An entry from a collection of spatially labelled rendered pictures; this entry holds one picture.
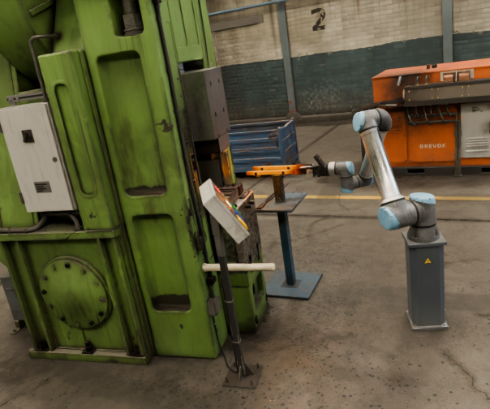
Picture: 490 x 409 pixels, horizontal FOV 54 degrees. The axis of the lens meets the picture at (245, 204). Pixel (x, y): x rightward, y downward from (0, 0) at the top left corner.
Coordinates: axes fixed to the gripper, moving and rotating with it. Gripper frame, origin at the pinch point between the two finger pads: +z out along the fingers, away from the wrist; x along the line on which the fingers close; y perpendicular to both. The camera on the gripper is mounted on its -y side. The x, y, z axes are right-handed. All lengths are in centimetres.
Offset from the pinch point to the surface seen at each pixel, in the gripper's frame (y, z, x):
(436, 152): 70, -65, 301
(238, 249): 34, 23, -70
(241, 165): 77, 203, 297
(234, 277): 54, 29, -71
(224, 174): -5, 46, -33
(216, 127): -45, 26, -67
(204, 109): -56, 30, -72
